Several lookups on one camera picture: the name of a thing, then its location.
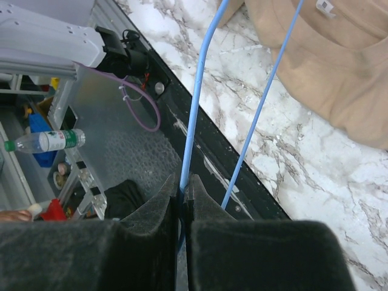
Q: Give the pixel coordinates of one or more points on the red object below table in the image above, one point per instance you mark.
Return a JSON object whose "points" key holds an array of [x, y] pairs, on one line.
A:
{"points": [[54, 212]]}

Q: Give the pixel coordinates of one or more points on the black cloth on floor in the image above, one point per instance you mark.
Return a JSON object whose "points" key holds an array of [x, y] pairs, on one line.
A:
{"points": [[123, 199]]}

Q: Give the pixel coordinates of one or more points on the blue cloth below table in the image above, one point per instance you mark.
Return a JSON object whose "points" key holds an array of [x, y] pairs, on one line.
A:
{"points": [[38, 125]]}

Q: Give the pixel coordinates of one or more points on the blue wire hanger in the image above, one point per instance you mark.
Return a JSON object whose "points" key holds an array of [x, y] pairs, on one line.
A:
{"points": [[193, 114]]}

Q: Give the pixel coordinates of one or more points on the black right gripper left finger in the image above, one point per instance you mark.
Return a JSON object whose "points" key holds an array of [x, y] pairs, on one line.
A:
{"points": [[137, 253]]}

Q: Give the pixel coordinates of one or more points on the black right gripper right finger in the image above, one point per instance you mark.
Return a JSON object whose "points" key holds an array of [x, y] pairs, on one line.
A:
{"points": [[224, 253]]}

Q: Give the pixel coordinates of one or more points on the clear plastic water bottle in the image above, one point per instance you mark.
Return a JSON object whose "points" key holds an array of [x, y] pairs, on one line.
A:
{"points": [[50, 141]]}

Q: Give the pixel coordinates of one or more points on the beige t shirt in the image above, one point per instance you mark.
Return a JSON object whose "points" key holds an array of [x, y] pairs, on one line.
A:
{"points": [[333, 59]]}

